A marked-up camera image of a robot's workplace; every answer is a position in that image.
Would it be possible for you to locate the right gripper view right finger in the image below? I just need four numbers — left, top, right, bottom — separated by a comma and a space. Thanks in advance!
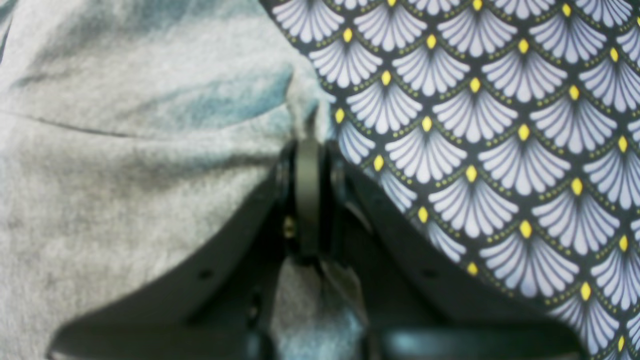
325, 145, 586, 360

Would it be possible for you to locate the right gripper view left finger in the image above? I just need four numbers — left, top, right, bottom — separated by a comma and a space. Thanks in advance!
47, 139, 323, 360

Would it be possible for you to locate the light grey T-shirt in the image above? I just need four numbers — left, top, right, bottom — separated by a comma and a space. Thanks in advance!
0, 0, 371, 360

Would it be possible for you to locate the fan-patterned purple tablecloth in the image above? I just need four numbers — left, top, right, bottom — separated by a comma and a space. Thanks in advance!
263, 0, 640, 360

